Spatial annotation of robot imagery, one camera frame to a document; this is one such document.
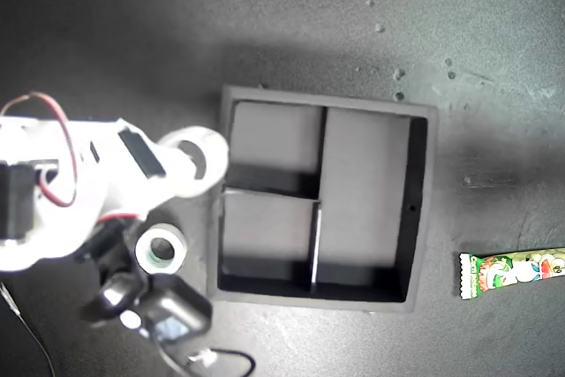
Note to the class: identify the large white tape roll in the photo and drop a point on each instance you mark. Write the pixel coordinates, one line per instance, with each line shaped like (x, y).
(216, 147)

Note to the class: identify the small green-core white tape roll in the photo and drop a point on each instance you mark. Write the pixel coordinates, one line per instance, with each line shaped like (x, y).
(181, 247)

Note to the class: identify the black compartment tray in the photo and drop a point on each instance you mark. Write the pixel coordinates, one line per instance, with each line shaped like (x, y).
(366, 183)

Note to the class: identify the green printed snack bar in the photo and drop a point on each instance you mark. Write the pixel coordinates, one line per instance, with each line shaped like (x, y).
(507, 272)

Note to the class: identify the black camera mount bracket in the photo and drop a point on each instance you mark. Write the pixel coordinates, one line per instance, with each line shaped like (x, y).
(112, 299)

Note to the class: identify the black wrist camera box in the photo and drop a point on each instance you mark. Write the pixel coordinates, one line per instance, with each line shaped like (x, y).
(176, 306)

